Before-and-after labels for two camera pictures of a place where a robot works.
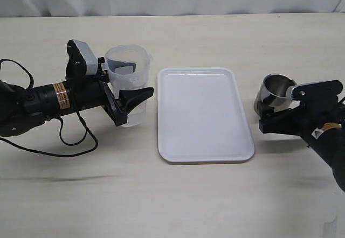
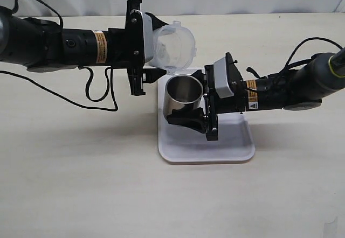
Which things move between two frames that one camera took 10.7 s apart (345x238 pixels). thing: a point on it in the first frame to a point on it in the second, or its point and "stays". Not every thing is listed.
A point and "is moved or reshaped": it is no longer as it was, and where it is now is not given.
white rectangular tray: [201, 117] stays
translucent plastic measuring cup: [128, 67] is moved or reshaped
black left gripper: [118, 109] to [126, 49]
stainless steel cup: [273, 92] is moved or reshaped
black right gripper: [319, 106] to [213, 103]
